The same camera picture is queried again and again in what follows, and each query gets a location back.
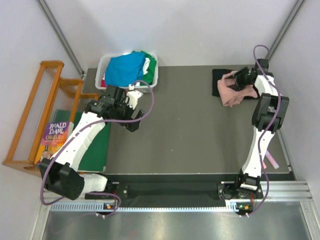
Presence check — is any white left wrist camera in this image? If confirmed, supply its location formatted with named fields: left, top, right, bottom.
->
left=124, top=84, right=143, bottom=110

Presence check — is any Roald Dahl book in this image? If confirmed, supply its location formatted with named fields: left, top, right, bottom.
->
left=34, top=121, right=74, bottom=164

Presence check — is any green t shirt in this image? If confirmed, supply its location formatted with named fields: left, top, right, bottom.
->
left=128, top=51, right=157, bottom=85

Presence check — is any white t shirt in basket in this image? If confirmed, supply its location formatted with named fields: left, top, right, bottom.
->
left=140, top=57, right=151, bottom=75

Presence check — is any grey slotted cable duct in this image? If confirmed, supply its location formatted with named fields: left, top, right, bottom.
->
left=50, top=202, right=251, bottom=213

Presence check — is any wooden rack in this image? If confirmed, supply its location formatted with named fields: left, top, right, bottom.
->
left=2, top=60, right=99, bottom=177

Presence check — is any folded black t shirt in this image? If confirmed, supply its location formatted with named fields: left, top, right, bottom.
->
left=212, top=68, right=260, bottom=100

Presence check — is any blue t shirt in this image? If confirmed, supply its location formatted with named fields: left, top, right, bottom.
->
left=104, top=54, right=132, bottom=87

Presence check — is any lilac small object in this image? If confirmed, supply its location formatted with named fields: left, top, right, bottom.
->
left=265, top=150, right=280, bottom=169

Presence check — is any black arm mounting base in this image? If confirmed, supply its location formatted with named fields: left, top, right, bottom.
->
left=84, top=174, right=263, bottom=202

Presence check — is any white plastic laundry basket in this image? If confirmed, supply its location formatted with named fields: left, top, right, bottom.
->
left=95, top=51, right=159, bottom=93

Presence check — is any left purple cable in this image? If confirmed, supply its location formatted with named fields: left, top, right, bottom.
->
left=39, top=80, right=155, bottom=217

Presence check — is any green book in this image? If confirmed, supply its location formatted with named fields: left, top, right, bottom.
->
left=47, top=109, right=111, bottom=173

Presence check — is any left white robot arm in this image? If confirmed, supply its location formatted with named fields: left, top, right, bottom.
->
left=39, top=85, right=145, bottom=200

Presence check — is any red t shirt in basket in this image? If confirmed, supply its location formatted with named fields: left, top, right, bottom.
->
left=100, top=79, right=107, bottom=88

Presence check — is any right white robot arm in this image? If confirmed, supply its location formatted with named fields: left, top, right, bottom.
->
left=227, top=58, right=290, bottom=198

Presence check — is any pink t shirt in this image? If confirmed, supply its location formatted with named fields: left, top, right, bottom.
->
left=217, top=73, right=258, bottom=108

